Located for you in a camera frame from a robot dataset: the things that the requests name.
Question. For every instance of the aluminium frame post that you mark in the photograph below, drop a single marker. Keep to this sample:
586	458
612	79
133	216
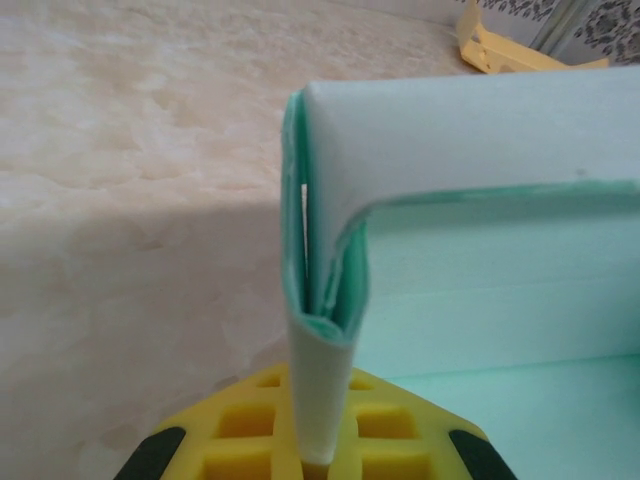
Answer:
555	25

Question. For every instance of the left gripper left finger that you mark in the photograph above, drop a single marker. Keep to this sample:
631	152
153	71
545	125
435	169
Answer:
225	425

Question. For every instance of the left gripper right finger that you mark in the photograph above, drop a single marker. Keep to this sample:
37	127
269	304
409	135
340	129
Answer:
400	425

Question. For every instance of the orange paper box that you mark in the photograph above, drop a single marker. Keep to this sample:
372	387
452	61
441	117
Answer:
500	55

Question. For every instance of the teal paper box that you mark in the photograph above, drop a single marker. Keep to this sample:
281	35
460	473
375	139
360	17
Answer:
450	140

